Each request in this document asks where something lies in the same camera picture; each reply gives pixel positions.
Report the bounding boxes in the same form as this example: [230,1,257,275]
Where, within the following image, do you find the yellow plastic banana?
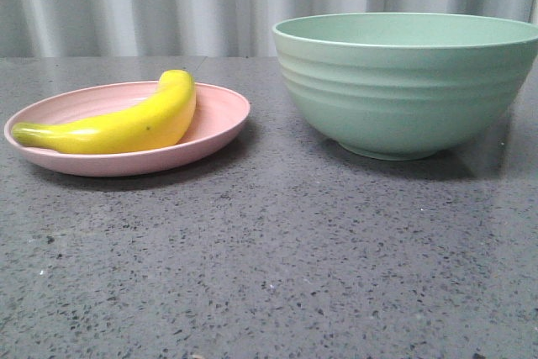
[11,70,197,155]

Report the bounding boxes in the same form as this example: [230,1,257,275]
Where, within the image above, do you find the pink plate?
[4,81,251,177]

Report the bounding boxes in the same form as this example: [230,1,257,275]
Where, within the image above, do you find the green ribbed bowl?
[272,13,537,161]

